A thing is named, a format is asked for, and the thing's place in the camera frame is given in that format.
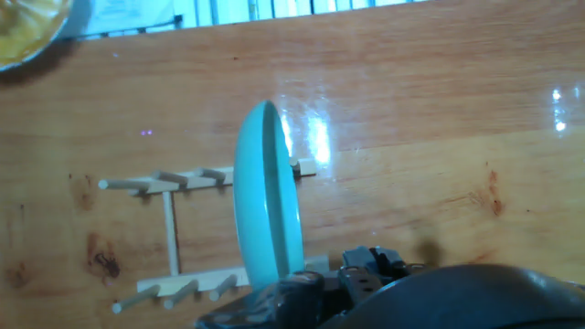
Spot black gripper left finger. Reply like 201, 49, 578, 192
194, 271, 326, 329

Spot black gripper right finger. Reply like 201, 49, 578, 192
340, 245, 426, 306

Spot wooden peg dish rack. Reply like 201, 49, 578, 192
98, 157, 330, 315

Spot light green dish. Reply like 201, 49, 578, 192
232, 100, 306, 292

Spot white paper sheet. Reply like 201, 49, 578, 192
84, 0, 184, 36

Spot glossy brown wooden board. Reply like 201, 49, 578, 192
0, 0, 585, 329

